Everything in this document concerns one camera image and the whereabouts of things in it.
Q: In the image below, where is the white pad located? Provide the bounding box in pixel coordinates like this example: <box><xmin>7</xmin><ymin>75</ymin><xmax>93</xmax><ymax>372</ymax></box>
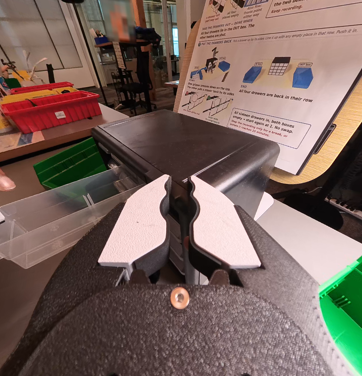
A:
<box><xmin>254</xmin><ymin>191</ymin><xmax>275</xmax><ymax>221</ymax></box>

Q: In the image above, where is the narrow red bin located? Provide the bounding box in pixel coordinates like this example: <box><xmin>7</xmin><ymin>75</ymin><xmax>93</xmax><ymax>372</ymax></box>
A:
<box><xmin>11</xmin><ymin>82</ymin><xmax>74</xmax><ymax>95</ymax></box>

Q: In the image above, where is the large red ribbed bin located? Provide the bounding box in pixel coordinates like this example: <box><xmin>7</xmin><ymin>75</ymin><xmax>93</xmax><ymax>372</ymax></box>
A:
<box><xmin>2</xmin><ymin>91</ymin><xmax>101</xmax><ymax>134</ymax></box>

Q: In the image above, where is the black drawer cabinet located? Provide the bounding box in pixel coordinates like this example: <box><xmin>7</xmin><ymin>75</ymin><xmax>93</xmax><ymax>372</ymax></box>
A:
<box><xmin>91</xmin><ymin>109</ymin><xmax>281</xmax><ymax>285</ymax></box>

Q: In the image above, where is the green plastic bin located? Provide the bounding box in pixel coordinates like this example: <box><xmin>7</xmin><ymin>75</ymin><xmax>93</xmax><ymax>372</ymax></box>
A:
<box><xmin>33</xmin><ymin>137</ymin><xmax>108</xmax><ymax>190</ymax></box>
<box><xmin>318</xmin><ymin>254</ymin><xmax>362</xmax><ymax>376</ymax></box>

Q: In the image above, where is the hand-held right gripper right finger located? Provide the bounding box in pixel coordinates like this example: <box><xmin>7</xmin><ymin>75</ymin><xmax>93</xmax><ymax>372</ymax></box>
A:
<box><xmin>188</xmin><ymin>175</ymin><xmax>262</xmax><ymax>269</ymax></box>

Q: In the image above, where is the yellow bin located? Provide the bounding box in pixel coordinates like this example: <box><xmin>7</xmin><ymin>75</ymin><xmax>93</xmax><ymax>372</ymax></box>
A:
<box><xmin>0</xmin><ymin>88</ymin><xmax>59</xmax><ymax>105</ymax></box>

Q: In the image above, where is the printed instruction poster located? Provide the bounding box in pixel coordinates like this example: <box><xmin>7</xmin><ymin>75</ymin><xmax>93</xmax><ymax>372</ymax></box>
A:
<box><xmin>181</xmin><ymin>0</ymin><xmax>362</xmax><ymax>175</ymax></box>

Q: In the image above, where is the wood edged side table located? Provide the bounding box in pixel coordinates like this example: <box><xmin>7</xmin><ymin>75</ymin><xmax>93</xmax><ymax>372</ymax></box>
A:
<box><xmin>0</xmin><ymin>103</ymin><xmax>130</xmax><ymax>163</ymax></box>

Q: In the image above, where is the white power strip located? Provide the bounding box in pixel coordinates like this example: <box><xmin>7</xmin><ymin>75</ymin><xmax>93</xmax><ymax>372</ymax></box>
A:
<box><xmin>325</xmin><ymin>197</ymin><xmax>362</xmax><ymax>222</ymax></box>

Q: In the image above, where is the clear plastic drawer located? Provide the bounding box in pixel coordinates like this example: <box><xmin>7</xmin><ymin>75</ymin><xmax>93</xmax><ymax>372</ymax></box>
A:
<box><xmin>0</xmin><ymin>164</ymin><xmax>146</xmax><ymax>269</ymax></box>

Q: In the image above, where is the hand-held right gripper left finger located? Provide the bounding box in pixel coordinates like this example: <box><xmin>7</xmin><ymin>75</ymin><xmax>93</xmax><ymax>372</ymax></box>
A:
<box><xmin>98</xmin><ymin>174</ymin><xmax>172</xmax><ymax>268</ymax></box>

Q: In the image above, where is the black swivel chair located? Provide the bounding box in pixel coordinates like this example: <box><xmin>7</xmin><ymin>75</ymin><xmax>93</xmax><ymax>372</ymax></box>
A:
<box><xmin>122</xmin><ymin>50</ymin><xmax>156</xmax><ymax>116</ymax></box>

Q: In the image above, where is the black board bracket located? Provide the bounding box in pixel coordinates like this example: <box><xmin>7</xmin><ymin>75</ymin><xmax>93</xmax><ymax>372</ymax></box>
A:
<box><xmin>314</xmin><ymin>125</ymin><xmax>336</xmax><ymax>154</ymax></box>

